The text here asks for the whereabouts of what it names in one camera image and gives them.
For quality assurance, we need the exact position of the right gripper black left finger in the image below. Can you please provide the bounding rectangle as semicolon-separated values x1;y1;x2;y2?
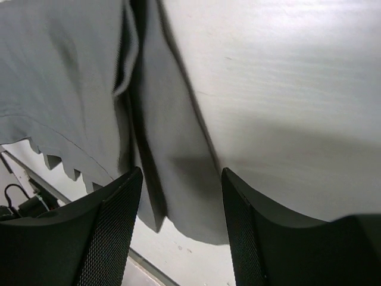
1;167;143;285

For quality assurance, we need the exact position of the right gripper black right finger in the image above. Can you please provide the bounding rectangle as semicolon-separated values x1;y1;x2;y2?
221;168;380;285

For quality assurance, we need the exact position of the grey pleated skirt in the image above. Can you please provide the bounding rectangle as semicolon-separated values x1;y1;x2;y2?
1;1;228;245

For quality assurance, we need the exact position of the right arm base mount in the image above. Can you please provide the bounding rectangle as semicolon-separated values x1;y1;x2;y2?
1;184;59;222

